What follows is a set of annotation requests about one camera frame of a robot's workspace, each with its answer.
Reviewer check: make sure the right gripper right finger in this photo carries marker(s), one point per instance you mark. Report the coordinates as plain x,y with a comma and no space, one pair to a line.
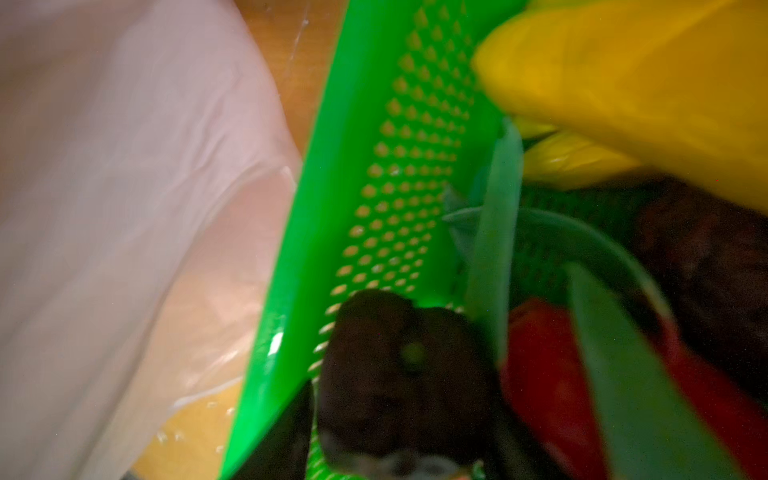
513,452

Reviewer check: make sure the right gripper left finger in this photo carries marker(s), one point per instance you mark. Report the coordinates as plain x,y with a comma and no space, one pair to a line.
283,452

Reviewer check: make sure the dark round fake mangosteen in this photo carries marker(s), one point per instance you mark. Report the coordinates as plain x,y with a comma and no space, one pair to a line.
404,392

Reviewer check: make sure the pink printed plastic bag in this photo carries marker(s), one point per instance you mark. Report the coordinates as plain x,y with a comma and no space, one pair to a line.
146,176

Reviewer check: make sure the red fake dragon fruit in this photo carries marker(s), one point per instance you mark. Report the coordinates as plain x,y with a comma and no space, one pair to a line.
591,355

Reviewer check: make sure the dark brown fake date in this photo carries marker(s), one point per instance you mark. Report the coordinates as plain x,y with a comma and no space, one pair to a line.
710,258

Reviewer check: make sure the yellow fake banana bunch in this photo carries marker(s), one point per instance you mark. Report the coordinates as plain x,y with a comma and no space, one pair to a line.
680,85

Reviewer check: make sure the green plastic perforated basket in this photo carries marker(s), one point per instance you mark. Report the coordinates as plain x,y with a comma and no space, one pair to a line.
401,120

